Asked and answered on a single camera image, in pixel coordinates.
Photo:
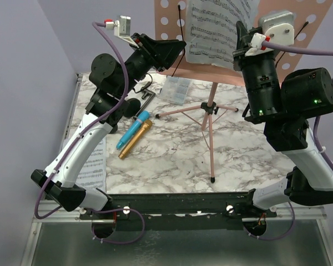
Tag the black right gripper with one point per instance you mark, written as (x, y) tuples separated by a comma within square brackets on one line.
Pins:
[(254, 58)]

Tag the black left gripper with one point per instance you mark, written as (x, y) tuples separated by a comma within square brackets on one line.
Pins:
[(149, 52)]

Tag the dark metal drum key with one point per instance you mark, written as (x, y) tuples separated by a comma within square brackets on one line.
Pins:
[(147, 95)]

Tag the black mounting base rail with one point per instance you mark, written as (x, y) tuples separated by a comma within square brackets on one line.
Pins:
[(187, 211)]

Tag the blue toy microphone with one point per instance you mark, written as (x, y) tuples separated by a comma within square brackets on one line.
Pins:
[(132, 130)]

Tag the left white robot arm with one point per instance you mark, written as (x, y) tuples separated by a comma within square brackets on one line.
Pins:
[(113, 81)]

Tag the pink perforated music stand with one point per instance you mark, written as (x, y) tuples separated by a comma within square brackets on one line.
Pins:
[(170, 21)]

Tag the clear plastic compartment box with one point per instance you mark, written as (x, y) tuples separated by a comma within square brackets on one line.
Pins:
[(175, 90)]

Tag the aluminium extrusion frame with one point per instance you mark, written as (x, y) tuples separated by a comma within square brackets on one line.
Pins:
[(303, 243)]

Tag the gold toy microphone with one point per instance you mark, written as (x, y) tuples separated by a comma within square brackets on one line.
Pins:
[(143, 129)]

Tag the black round-base mic stand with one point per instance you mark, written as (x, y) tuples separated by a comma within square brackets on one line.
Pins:
[(133, 107)]

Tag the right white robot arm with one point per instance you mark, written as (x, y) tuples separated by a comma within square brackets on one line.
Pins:
[(285, 107)]

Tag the sheet music page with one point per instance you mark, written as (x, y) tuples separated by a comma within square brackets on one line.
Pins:
[(210, 30), (93, 172)]

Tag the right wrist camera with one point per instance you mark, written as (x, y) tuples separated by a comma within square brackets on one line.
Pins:
[(276, 28)]

